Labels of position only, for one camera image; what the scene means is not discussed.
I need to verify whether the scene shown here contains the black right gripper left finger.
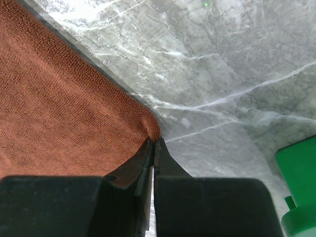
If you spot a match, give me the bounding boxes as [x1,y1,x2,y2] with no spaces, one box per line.
[0,139,153,237]

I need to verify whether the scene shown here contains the green plastic tray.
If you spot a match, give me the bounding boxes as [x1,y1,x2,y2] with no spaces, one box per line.
[276,136,316,237]

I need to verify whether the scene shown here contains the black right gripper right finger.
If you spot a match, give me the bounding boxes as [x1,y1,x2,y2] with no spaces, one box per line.
[154,139,283,237]

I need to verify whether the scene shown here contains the brown towel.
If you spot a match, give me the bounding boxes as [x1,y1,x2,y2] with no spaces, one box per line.
[0,0,161,177]

